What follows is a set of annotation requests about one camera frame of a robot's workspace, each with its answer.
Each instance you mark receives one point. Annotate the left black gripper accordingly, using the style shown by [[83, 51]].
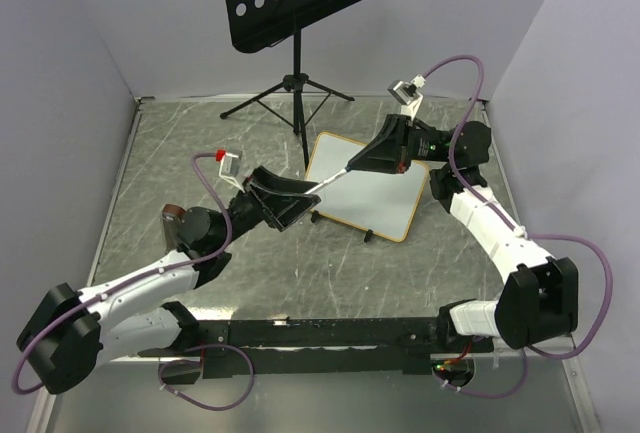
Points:
[[280, 210]]

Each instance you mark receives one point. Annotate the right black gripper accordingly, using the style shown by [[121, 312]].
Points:
[[390, 151]]

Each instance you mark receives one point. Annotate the white marker pen body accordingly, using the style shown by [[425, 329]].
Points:
[[323, 184]]

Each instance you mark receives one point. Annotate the orange framed whiteboard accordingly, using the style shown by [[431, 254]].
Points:
[[372, 202]]

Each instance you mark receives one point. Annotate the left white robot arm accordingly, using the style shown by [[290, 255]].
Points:
[[72, 332]]

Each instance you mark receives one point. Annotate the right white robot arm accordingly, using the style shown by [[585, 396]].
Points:
[[539, 299]]

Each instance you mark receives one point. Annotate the brown eraser holder block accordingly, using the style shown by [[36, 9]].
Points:
[[169, 220]]

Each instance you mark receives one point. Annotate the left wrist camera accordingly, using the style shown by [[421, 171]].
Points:
[[229, 166]]

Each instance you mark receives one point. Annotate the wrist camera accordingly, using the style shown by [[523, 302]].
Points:
[[408, 95], [229, 166]]

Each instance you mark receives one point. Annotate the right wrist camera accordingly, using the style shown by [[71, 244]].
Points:
[[408, 95]]

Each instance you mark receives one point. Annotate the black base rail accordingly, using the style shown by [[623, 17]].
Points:
[[305, 346]]

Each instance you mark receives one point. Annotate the left aluminium frame rail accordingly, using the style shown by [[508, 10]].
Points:
[[45, 402]]

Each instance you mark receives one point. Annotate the aluminium frame rail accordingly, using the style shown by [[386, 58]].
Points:
[[45, 402], [578, 389]]

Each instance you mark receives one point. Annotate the right aluminium frame rail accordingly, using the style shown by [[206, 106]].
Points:
[[578, 389]]

